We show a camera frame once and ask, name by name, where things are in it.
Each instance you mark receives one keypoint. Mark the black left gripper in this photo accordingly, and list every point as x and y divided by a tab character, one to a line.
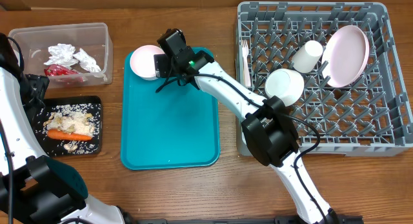
39	83

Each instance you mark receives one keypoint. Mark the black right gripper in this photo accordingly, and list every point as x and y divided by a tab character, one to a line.
161	68

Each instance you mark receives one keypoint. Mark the pink bowl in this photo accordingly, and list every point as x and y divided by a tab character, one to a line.
142	61

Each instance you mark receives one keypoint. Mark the red snack wrapper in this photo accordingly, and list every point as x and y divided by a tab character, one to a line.
58	70

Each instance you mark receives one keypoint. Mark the peanut shells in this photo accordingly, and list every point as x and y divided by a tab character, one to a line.
75	122

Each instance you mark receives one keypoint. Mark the white tissue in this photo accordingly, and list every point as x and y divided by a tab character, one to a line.
62	55
87	62

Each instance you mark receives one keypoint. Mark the orange carrot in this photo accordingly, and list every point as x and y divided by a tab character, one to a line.
60	135

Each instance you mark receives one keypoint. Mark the pile of white rice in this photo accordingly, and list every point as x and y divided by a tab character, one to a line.
77	125

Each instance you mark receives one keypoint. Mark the white plastic fork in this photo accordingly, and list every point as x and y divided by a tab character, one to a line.
246	73

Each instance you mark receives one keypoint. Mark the white bowl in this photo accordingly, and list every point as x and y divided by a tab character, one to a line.
288	85

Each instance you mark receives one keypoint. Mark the white paper cup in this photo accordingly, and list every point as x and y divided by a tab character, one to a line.
306	58

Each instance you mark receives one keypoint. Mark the white plate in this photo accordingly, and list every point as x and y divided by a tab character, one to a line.
346	54

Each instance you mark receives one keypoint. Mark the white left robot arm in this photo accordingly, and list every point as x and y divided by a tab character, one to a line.
34	187

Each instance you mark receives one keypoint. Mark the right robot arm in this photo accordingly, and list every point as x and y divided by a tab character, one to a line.
269	130

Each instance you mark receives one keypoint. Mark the black tray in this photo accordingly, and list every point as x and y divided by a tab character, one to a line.
96	120

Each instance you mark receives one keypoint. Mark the teal plastic tray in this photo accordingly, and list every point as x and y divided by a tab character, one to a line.
177	127

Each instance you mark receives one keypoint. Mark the clear plastic bin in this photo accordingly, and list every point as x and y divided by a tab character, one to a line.
91	37

